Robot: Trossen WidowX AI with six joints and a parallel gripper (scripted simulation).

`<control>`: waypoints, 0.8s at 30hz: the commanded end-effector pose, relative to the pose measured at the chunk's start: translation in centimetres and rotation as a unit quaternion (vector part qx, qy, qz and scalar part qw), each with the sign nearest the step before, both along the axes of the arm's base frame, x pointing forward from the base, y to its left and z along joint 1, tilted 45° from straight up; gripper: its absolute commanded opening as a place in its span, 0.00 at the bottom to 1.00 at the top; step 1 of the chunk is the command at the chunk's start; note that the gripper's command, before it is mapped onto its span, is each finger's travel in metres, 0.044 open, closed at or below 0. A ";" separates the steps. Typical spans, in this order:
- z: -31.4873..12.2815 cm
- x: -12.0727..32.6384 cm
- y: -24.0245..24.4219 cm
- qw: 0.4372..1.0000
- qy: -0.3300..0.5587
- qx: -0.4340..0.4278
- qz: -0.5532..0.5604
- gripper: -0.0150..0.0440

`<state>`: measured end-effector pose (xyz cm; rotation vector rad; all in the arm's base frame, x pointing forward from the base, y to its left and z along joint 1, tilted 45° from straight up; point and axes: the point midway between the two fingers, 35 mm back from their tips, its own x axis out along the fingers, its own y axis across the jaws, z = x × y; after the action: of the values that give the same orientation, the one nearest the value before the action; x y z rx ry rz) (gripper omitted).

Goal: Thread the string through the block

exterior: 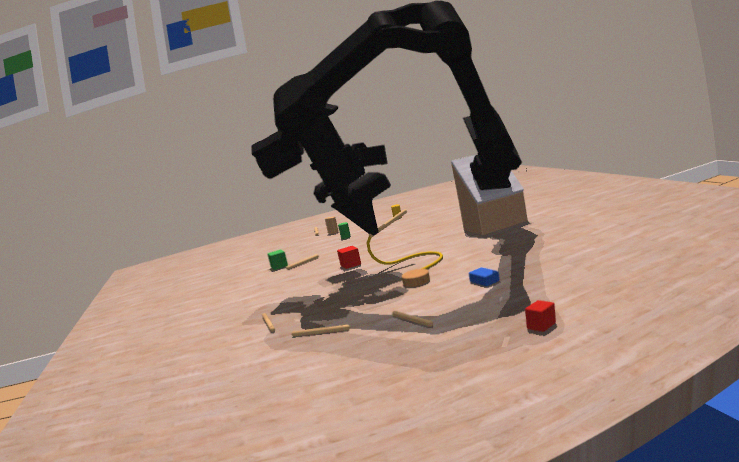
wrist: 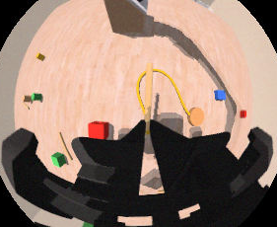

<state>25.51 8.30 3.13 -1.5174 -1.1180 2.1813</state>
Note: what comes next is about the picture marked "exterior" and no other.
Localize green cube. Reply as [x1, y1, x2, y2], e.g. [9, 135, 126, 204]
[267, 250, 288, 270]

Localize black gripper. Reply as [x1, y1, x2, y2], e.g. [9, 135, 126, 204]
[310, 140, 391, 236]

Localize yellow string with thin wooden stick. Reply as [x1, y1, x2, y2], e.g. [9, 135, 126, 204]
[367, 209, 443, 270]

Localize small blue block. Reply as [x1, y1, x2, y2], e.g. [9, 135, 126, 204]
[468, 267, 500, 286]

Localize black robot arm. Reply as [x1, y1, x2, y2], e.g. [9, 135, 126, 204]
[251, 0, 522, 190]

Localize green cylinder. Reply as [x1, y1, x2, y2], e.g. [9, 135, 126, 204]
[338, 222, 351, 239]

